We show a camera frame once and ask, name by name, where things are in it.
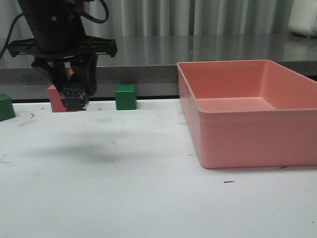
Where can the white appliance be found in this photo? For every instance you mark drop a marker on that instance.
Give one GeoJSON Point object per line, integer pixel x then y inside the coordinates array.
{"type": "Point", "coordinates": [303, 18]}

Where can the green cube at left edge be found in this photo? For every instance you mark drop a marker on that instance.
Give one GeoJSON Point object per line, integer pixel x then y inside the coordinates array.
{"type": "Point", "coordinates": [6, 107]}

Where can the pink cube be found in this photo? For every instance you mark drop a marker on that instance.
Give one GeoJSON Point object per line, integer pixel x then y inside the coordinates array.
{"type": "Point", "coordinates": [55, 100]}

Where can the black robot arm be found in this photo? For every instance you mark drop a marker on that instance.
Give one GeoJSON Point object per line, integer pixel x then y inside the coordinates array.
{"type": "Point", "coordinates": [36, 6]}

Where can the grey stone counter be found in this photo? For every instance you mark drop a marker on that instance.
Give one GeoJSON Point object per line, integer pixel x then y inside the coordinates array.
{"type": "Point", "coordinates": [150, 62]}

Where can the pink plastic bin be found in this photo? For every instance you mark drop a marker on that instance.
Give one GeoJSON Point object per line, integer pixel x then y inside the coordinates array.
{"type": "Point", "coordinates": [249, 113]}

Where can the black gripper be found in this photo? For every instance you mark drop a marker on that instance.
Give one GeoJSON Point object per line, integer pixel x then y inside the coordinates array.
{"type": "Point", "coordinates": [61, 35]}

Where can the yellow push button switch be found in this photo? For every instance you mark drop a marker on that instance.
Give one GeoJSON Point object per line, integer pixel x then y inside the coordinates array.
{"type": "Point", "coordinates": [73, 95]}

